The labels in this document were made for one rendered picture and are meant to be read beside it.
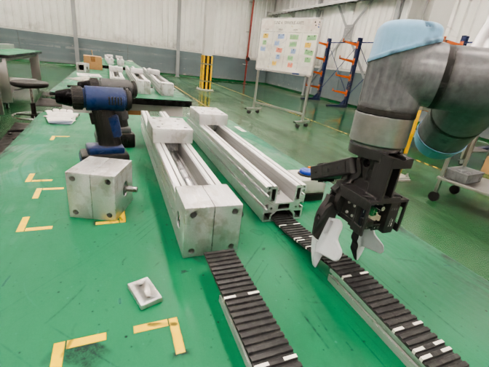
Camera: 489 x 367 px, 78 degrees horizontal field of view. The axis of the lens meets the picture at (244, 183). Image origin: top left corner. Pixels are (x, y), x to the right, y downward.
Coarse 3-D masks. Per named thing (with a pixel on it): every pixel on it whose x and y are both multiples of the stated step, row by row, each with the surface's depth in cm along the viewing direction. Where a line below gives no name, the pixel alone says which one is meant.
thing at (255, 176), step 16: (192, 128) 123; (208, 128) 107; (224, 128) 110; (208, 144) 102; (224, 144) 90; (240, 144) 95; (224, 160) 88; (240, 160) 77; (256, 160) 85; (272, 160) 81; (224, 176) 88; (240, 176) 77; (256, 176) 68; (272, 176) 76; (288, 176) 71; (240, 192) 77; (256, 192) 68; (272, 192) 66; (288, 192) 69; (256, 208) 68; (272, 208) 66; (288, 208) 68
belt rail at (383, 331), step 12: (336, 276) 48; (336, 288) 49; (348, 288) 46; (348, 300) 46; (360, 300) 44; (360, 312) 44; (372, 312) 42; (372, 324) 42; (384, 324) 40; (384, 336) 40; (396, 336) 38; (396, 348) 38; (408, 360) 37
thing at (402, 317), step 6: (396, 312) 41; (402, 312) 41; (408, 312) 41; (384, 318) 39; (390, 318) 40; (396, 318) 40; (402, 318) 40; (408, 318) 40; (414, 318) 40; (390, 324) 39; (396, 324) 39; (402, 324) 39
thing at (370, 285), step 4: (368, 280) 46; (372, 280) 46; (376, 280) 46; (352, 284) 45; (356, 284) 45; (360, 284) 45; (364, 284) 45; (368, 284) 45; (372, 284) 46; (376, 284) 46; (380, 284) 46; (352, 288) 44; (356, 288) 44; (360, 288) 44; (364, 288) 44; (368, 288) 44; (372, 288) 44; (376, 288) 45; (380, 288) 45; (356, 292) 44; (360, 292) 44; (364, 292) 44
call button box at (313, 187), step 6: (294, 174) 80; (300, 174) 80; (300, 180) 77; (306, 180) 77; (312, 186) 78; (318, 186) 79; (324, 186) 80; (306, 192) 78; (312, 192) 79; (318, 192) 80; (306, 198) 79; (312, 198) 80; (318, 198) 81
